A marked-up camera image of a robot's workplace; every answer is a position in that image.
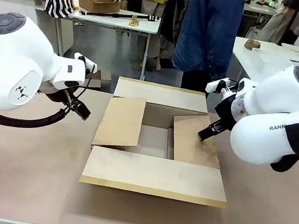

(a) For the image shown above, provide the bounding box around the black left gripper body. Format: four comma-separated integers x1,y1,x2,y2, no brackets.
37,84,75,107

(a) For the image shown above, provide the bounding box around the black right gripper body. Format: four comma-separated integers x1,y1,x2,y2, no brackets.
212,93,241,127

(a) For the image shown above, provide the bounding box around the large brown cardboard box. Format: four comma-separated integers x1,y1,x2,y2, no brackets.
78,72,247,210

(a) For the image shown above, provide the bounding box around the small cardboard box on floor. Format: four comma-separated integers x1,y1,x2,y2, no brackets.
86,67,113,92

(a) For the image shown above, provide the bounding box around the person in denim shirt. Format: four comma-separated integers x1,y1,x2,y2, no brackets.
167,0,246,97

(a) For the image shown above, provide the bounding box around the white folding table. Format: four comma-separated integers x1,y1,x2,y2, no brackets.
26,0,164,82

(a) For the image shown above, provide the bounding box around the long black rod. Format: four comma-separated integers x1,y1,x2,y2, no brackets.
79,4,161,28

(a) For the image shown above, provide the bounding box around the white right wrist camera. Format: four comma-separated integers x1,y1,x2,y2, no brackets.
205,75,241,98

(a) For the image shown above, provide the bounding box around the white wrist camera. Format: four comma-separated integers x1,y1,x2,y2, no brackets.
72,52,99,71
205,75,241,98

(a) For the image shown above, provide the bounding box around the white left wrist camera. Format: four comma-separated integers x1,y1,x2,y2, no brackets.
72,52,99,71

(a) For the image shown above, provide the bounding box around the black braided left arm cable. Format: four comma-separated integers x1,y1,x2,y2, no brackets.
0,50,97,139

